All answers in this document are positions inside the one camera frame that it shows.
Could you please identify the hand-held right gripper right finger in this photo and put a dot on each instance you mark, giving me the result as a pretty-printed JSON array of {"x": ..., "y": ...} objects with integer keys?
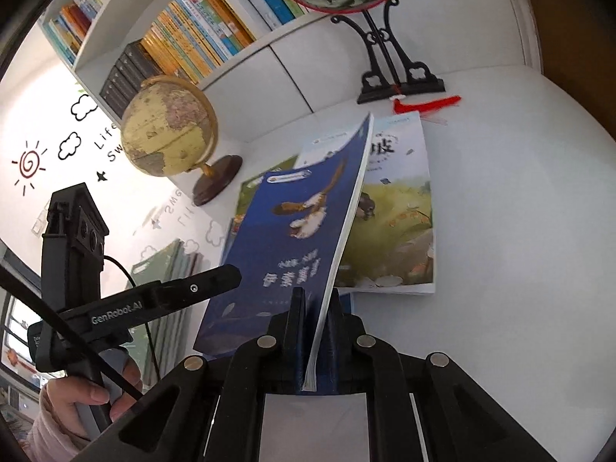
[{"x": 344, "y": 346}]

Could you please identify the row of dark grey volumes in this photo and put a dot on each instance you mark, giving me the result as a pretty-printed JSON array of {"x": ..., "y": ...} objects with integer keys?
[{"x": 125, "y": 79}]

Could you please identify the lettering wall decal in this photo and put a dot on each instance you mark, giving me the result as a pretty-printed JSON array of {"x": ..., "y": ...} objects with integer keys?
[{"x": 108, "y": 142}]

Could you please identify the beige desk globe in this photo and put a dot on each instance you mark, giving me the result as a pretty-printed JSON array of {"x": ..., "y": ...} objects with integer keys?
[{"x": 163, "y": 125}]

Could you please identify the stack of picture books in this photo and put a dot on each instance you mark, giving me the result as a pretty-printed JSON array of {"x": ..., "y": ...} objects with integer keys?
[{"x": 163, "y": 264}]

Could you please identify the white bookshelf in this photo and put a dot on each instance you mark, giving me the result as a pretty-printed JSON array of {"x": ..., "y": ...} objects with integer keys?
[{"x": 134, "y": 9}]

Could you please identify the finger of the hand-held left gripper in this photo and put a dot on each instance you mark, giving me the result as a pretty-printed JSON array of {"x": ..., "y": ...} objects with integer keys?
[{"x": 202, "y": 286}]

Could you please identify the window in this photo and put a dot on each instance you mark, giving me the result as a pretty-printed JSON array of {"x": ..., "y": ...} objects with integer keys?
[{"x": 17, "y": 341}]

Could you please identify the white wall switch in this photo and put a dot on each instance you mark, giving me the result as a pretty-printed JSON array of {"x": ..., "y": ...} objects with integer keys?
[{"x": 38, "y": 224}]

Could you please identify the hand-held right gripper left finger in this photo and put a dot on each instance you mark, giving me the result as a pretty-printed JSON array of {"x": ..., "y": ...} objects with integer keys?
[{"x": 288, "y": 346}]

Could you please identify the person's left hand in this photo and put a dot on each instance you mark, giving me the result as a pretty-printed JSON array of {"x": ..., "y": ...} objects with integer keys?
[{"x": 77, "y": 394}]

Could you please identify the red tassel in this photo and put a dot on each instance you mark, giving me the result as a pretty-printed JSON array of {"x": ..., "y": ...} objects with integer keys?
[{"x": 433, "y": 105}]

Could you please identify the green insect book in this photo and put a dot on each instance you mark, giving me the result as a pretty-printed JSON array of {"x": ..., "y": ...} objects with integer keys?
[{"x": 250, "y": 192}]

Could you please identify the navy blue eagle book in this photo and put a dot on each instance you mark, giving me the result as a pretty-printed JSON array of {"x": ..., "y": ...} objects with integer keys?
[{"x": 288, "y": 250}]

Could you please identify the white cabinet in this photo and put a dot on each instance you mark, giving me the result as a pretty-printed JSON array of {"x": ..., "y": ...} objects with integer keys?
[{"x": 250, "y": 91}]

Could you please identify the sun wall decal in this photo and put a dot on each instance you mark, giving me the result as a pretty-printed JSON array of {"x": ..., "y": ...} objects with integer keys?
[{"x": 29, "y": 163}]

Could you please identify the row of colourful shelved books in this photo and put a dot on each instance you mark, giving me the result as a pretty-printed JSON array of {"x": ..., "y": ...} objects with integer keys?
[{"x": 202, "y": 29}]

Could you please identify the cloud wall decal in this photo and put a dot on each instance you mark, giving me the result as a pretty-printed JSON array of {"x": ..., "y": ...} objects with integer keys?
[
  {"x": 84, "y": 106},
  {"x": 70, "y": 147}
]

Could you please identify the bird wall decal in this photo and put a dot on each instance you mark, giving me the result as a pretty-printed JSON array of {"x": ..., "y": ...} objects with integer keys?
[{"x": 101, "y": 175}]

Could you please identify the pale grassy field book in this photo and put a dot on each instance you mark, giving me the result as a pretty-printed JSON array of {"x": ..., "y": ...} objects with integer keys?
[{"x": 394, "y": 211}]

